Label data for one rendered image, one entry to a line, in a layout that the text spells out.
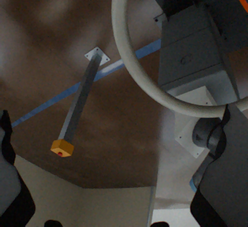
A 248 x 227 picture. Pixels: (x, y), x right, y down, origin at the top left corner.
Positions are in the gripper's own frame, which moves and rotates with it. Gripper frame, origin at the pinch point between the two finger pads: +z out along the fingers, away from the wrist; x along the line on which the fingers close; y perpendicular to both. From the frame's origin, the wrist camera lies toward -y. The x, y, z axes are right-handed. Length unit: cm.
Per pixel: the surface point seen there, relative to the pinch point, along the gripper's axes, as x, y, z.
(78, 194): -179, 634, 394
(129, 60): 1.9, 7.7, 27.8
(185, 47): 38, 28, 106
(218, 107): 24.0, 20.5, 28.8
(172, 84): 26, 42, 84
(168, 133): 64, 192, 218
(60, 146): -45, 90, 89
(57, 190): -237, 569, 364
